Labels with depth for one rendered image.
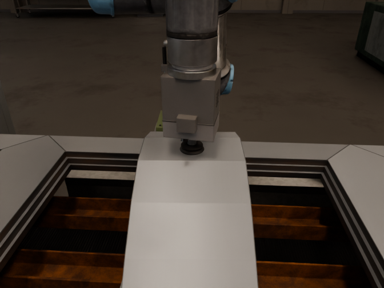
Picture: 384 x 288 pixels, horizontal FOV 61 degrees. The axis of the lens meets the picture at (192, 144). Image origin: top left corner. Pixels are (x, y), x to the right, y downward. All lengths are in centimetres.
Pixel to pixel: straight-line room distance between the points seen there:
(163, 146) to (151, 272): 22
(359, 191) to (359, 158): 16
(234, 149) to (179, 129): 12
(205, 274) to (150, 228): 10
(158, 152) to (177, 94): 12
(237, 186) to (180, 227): 11
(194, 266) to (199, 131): 20
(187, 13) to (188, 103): 13
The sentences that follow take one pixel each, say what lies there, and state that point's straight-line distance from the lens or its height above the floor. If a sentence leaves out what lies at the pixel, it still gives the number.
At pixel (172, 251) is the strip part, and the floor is 97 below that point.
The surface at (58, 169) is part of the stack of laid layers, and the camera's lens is 92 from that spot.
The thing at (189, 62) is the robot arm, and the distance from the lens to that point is 47.
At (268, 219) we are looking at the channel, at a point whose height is 68.
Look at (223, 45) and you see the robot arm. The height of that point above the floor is 109.
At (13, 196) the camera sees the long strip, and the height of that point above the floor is 87.
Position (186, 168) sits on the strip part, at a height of 103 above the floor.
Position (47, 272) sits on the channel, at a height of 68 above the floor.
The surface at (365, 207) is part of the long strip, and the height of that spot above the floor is 87.
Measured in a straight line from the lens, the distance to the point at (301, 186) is 113.
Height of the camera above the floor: 132
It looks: 29 degrees down
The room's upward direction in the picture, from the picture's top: straight up
